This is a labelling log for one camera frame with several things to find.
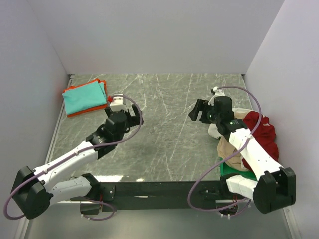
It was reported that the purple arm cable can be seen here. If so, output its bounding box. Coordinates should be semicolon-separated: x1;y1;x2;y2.
3;94;144;222
187;86;262;220

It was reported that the teal t-shirt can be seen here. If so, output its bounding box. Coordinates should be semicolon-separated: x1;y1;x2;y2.
62;79;107;116

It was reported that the red t-shirt in pile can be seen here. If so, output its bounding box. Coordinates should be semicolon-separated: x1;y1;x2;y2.
243;111;279;162

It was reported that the white t-shirt in pile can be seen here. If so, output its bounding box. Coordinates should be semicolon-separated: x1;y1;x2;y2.
208;108;250;140

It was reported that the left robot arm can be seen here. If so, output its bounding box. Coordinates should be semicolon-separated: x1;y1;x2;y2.
10;103;143;220

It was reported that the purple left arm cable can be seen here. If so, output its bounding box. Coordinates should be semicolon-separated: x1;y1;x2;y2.
3;94;144;222

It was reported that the green bin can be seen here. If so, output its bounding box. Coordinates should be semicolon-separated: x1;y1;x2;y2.
220;163;257;181

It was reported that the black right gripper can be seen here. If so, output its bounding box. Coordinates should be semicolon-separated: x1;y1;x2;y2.
188;99;221;125

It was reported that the beige t-shirt in pile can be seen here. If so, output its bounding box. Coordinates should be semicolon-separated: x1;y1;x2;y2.
216;111;247;171

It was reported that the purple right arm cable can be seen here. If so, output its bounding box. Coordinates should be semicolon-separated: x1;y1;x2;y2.
187;86;262;220

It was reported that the aluminium rail frame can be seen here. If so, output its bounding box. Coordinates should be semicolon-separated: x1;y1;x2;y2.
11;73;296;239

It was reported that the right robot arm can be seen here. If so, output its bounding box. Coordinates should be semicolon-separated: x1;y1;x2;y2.
189;96;296;214

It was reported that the folded orange t-shirt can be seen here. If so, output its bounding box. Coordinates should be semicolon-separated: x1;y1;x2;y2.
61;78;108;118

